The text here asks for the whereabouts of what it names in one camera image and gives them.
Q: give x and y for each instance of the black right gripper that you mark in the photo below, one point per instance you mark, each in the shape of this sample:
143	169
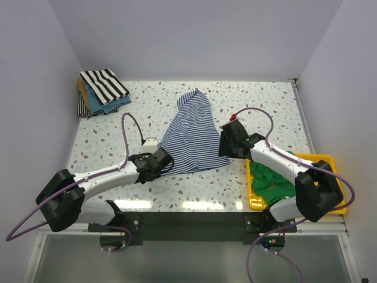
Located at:
223	148

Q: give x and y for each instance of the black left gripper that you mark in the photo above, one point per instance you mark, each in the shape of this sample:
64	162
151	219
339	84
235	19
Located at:
145	157

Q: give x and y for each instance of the blue white striped tank top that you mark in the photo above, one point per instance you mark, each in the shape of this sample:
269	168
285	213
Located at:
192	139

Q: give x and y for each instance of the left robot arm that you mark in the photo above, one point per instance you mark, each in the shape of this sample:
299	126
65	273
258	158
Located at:
63	200

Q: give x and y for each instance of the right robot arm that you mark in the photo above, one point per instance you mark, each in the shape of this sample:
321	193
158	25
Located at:
317	191

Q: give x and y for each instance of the green tank top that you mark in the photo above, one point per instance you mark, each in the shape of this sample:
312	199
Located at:
270	185

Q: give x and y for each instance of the mustard folded tank top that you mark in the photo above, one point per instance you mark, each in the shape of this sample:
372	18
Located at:
81	88

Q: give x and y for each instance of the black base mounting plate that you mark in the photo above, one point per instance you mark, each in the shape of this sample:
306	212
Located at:
135	228

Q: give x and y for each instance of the yellow plastic tray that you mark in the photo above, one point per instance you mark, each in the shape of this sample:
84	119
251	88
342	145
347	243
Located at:
257	203

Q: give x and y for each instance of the thin-striped black white folded top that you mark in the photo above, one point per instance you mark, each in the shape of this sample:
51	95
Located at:
95	110

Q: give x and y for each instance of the black white wide-striped folded top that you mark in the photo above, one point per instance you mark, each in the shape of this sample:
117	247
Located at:
106	86

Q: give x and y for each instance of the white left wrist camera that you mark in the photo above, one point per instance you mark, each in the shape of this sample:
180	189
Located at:
150	145

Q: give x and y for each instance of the aluminium frame rail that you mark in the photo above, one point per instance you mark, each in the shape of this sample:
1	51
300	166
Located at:
313	252

